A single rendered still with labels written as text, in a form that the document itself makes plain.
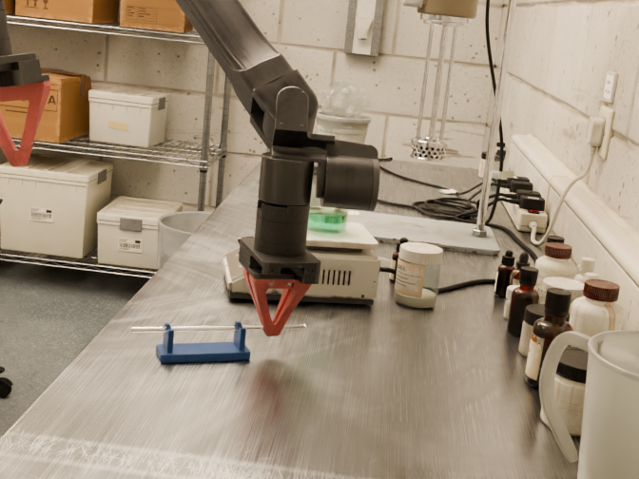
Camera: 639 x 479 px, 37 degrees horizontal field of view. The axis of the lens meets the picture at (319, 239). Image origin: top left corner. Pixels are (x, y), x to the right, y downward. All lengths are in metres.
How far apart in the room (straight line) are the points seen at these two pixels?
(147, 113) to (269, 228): 2.54
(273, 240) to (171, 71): 2.85
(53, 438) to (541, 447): 0.45
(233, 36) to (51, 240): 2.62
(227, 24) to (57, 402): 0.46
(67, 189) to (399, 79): 1.32
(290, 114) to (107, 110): 2.59
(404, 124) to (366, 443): 2.91
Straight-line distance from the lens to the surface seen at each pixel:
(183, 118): 3.84
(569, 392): 0.97
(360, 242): 1.26
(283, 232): 1.01
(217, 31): 1.09
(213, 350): 1.05
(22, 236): 3.69
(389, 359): 1.10
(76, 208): 3.59
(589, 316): 1.12
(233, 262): 1.30
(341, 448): 0.88
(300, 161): 1.00
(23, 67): 0.86
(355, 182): 1.00
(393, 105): 3.74
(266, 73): 1.05
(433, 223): 1.80
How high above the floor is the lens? 1.14
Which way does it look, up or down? 14 degrees down
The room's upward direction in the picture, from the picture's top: 6 degrees clockwise
